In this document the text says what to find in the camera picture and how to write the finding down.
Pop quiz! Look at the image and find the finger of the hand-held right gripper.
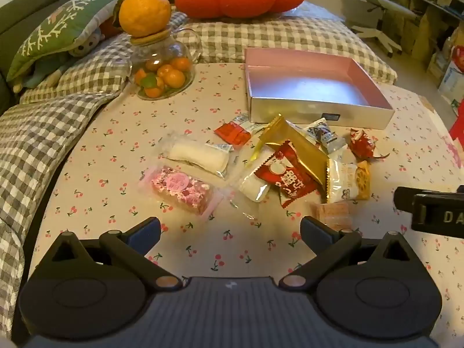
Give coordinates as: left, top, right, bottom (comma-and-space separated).
394, 186, 464, 214

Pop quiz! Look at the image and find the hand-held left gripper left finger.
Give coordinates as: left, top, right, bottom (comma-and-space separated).
34, 217, 184, 292

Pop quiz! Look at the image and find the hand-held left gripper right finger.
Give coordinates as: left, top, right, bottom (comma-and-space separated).
278, 215, 432, 292

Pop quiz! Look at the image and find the small orange cake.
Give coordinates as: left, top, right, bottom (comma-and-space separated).
312, 202, 351, 232

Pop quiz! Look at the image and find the pink flower snack packet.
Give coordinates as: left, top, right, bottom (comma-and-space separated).
139, 166, 222, 219

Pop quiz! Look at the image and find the white and yellow cracker packet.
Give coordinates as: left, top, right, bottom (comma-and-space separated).
325, 159, 371, 204

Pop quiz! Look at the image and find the red packet with white circle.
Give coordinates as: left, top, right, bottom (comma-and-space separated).
254, 141, 317, 208

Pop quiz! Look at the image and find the red twisted candy wrapper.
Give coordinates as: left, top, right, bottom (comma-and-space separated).
349, 128, 391, 162

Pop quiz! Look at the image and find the clear packet white snack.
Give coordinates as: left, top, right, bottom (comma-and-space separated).
229, 148, 273, 202

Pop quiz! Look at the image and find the gold yellow snack packet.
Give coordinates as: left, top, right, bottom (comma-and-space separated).
254, 113, 329, 191

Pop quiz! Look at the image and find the clear packet white rice cake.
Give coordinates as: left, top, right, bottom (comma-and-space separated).
161, 132, 233, 179

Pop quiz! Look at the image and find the silver and blue small packet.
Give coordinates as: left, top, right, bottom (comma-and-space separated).
304, 117, 348, 155

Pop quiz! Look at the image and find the pink and silver box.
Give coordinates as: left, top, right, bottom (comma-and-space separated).
244, 48, 395, 130

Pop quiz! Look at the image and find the red and white small packet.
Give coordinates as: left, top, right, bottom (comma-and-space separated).
214, 113, 262, 146

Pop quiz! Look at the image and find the red plastic chair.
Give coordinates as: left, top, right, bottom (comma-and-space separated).
449, 99, 464, 142

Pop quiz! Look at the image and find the cherry print tablecloth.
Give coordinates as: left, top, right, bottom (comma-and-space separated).
11, 61, 464, 348

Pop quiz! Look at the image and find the white carton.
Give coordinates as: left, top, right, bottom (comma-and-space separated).
437, 58, 464, 98

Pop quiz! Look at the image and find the grey checked quilt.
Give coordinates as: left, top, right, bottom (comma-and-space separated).
0, 2, 397, 348

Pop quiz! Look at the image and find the red bag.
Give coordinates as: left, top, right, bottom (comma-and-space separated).
451, 45, 464, 73

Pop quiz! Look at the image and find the pile of small mandarins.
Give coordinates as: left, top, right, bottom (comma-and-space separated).
135, 57, 191, 98

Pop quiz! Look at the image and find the glass jar with lid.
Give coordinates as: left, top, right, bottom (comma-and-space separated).
128, 25, 202, 101

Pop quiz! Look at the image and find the wooden desk with clutter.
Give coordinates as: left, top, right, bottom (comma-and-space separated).
406, 0, 464, 91

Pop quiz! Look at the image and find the teal plush toy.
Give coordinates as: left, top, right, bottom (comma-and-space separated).
12, 56, 73, 93

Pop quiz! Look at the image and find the white office chair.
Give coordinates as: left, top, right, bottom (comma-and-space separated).
346, 0, 421, 57

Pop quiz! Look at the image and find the large orange citrus fruit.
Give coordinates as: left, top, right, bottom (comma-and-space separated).
113, 0, 172, 39

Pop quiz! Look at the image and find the green patterned pillow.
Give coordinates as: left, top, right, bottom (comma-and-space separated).
6, 0, 131, 80

